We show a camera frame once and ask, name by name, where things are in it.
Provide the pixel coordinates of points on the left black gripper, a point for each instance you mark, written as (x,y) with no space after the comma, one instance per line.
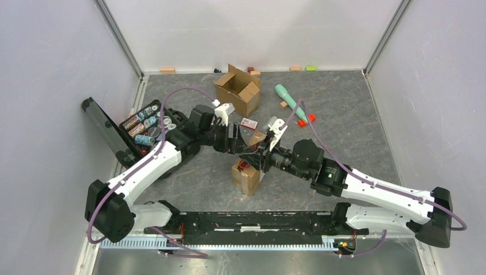
(231,145)

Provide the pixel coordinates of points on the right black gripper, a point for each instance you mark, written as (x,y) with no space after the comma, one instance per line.
(254,158)

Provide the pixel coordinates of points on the brown cardboard express box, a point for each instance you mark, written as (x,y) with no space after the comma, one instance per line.
(239,88)

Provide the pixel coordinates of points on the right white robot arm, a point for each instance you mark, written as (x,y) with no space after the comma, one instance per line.
(420,212)

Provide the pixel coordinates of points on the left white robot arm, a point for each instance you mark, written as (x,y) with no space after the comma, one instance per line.
(110,206)

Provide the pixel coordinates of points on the small red white box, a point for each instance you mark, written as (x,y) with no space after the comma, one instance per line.
(248,123)

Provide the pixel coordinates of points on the small brown wooden cube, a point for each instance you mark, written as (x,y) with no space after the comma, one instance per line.
(283,105)

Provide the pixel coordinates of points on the black case with poker chips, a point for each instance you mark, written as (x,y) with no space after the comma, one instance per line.
(136,136)

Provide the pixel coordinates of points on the tan block far left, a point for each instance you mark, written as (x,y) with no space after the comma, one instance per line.
(167,71)

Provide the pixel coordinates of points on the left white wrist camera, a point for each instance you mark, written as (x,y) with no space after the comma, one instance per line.
(222,112)

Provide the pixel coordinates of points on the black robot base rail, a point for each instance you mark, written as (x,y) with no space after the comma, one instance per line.
(257,227)

